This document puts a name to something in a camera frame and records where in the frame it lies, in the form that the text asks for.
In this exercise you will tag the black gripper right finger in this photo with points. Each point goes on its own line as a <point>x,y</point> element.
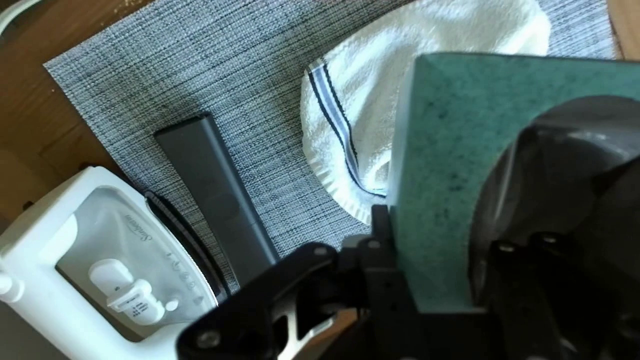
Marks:
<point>526,293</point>

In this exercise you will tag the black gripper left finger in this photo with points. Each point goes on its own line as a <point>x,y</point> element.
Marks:
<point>372,281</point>

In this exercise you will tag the teal sponge block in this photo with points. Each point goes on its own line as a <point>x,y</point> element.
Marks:
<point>446,167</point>

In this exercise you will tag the white towel with blue stripes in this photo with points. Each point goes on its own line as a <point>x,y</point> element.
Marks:
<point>372,100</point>

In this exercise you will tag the dark grey remote control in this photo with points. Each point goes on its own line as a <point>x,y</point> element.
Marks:
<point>213,187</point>

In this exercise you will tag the grey woven placemat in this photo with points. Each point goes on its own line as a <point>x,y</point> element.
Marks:
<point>220,66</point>

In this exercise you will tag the white clothes iron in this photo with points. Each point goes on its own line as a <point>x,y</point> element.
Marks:
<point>52,220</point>

